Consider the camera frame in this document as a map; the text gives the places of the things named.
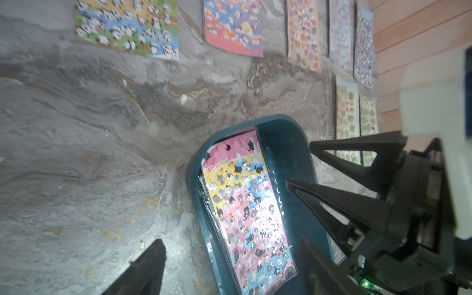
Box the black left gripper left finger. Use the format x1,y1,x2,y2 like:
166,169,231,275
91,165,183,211
102,239,167,295

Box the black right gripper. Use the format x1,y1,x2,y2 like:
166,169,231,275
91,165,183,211
286,131,472,295

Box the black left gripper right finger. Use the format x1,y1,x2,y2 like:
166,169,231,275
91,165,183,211
299,237,365,295

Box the green sticker sheet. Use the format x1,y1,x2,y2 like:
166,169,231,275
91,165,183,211
360,95,379,167
334,75,362,165

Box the pink yellow cat sticker sheet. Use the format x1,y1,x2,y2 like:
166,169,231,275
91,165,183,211
200,129,297,295

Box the teal storage box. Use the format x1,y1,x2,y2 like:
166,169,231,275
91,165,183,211
186,115,333,295

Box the dark blue sticker sheet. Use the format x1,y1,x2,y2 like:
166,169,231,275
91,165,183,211
354,6,374,88

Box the light blue sticker sheet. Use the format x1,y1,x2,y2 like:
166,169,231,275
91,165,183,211
329,0,353,74

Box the pastel sticker sheet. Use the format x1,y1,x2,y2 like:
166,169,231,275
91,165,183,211
286,0,321,71

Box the red blue cat sticker sheet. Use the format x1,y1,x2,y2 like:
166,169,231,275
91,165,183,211
203,0,263,57

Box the colourful small sticker sheet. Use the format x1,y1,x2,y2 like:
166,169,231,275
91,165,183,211
74,0,179,60

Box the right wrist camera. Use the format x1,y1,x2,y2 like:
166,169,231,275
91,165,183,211
399,46,472,240

